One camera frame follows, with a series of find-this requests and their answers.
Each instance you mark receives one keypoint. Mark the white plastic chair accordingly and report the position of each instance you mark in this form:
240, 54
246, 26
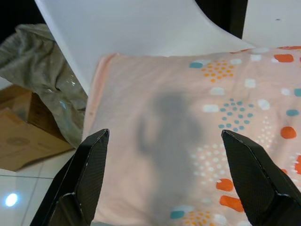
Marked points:
131, 30

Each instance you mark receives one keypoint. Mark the pink pillow with coloured dots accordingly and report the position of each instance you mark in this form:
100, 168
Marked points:
169, 131

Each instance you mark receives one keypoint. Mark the grey crumpled plastic bag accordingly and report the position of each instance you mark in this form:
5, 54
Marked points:
44, 70

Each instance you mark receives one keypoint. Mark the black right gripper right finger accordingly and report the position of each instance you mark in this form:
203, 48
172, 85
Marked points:
258, 179

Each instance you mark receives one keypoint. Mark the brown cardboard box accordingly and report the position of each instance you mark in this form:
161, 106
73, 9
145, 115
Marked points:
21, 139

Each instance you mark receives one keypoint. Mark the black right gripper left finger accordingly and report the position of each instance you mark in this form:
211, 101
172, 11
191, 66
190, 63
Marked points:
80, 179

